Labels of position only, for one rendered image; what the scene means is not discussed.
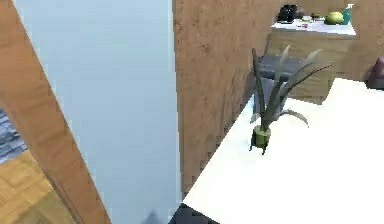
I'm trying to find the teal spray bottle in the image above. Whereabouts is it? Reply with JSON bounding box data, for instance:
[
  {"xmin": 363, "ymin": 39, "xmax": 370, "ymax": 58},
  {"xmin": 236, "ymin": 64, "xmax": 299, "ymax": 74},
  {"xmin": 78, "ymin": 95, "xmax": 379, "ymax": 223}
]
[{"xmin": 341, "ymin": 3, "xmax": 355, "ymax": 26}]

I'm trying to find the green potted house plant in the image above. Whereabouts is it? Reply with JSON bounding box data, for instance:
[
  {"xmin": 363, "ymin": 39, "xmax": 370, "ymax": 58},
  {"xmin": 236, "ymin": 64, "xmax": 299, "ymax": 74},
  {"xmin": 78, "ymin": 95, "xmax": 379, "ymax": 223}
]
[{"xmin": 249, "ymin": 45, "xmax": 333, "ymax": 156}]

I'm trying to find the yellow-green round kettle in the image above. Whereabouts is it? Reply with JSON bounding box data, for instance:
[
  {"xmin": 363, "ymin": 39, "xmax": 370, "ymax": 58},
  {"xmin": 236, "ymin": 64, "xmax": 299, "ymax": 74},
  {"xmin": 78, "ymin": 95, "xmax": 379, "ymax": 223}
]
[{"xmin": 324, "ymin": 11, "xmax": 345, "ymax": 26}]

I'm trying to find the black coffee machine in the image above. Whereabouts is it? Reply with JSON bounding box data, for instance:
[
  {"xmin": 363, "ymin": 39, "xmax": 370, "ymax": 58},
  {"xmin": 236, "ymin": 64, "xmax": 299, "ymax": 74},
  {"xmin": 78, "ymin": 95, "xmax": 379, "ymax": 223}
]
[{"xmin": 277, "ymin": 4, "xmax": 299, "ymax": 25}]

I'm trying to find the grey bin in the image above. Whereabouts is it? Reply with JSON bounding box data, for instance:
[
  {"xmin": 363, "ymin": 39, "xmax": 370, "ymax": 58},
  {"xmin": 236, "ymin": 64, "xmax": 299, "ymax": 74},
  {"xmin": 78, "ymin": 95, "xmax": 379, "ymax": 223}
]
[{"xmin": 252, "ymin": 54, "xmax": 304, "ymax": 115}]

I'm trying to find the wooden cabinet with white top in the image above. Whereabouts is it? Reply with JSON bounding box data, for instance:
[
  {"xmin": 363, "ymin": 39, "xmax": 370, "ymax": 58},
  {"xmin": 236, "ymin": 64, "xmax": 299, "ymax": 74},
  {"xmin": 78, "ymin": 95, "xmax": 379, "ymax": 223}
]
[{"xmin": 265, "ymin": 18, "xmax": 358, "ymax": 105}]

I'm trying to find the wooden room door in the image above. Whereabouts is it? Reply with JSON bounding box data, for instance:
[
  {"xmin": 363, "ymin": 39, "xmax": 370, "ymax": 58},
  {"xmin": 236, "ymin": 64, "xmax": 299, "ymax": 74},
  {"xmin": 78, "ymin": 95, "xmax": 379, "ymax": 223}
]
[{"xmin": 0, "ymin": 0, "xmax": 112, "ymax": 224}]

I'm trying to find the white table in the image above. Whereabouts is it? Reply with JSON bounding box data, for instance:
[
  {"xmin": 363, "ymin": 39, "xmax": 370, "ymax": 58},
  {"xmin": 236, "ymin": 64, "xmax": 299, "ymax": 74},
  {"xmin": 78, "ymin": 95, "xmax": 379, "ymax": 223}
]
[{"xmin": 182, "ymin": 77, "xmax": 384, "ymax": 224}]

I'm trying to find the dark purple object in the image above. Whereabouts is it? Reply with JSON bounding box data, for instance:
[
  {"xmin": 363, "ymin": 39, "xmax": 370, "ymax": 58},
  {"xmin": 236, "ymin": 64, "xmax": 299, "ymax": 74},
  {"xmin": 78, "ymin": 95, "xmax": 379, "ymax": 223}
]
[{"xmin": 367, "ymin": 56, "xmax": 384, "ymax": 90}]

